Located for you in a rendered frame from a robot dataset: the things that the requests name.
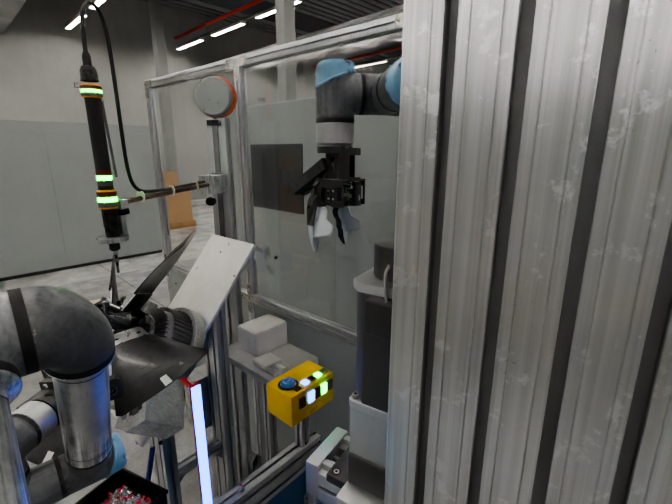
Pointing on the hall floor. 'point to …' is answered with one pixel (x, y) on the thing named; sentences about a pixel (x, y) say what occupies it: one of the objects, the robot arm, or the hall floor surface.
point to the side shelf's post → (269, 428)
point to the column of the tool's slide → (232, 299)
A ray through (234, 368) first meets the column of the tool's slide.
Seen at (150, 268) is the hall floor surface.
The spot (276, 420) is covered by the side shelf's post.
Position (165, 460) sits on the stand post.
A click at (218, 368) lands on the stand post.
